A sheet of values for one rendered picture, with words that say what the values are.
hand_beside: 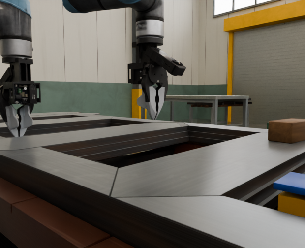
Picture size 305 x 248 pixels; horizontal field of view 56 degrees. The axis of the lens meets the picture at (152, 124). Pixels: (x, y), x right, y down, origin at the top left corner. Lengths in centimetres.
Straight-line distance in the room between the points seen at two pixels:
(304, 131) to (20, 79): 71
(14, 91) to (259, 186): 61
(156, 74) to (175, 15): 1014
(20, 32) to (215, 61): 1028
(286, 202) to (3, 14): 72
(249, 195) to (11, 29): 66
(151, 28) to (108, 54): 819
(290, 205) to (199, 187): 10
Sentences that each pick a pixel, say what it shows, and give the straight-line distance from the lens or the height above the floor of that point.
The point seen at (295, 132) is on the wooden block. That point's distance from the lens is 76.
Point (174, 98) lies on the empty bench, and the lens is 397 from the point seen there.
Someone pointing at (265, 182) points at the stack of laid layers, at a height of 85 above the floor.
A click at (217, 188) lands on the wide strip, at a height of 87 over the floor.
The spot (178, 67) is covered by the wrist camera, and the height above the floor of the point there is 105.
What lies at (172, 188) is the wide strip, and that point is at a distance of 37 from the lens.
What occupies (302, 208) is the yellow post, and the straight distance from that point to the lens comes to 36.
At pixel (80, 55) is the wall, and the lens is 850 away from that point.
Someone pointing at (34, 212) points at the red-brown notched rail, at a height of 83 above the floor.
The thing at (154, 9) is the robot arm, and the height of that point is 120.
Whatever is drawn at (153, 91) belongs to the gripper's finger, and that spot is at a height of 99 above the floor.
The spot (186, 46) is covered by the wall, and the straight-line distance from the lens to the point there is 1107.
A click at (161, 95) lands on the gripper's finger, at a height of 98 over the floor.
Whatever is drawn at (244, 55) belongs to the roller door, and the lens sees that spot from 1020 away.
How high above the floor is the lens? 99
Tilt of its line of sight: 6 degrees down
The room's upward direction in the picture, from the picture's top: straight up
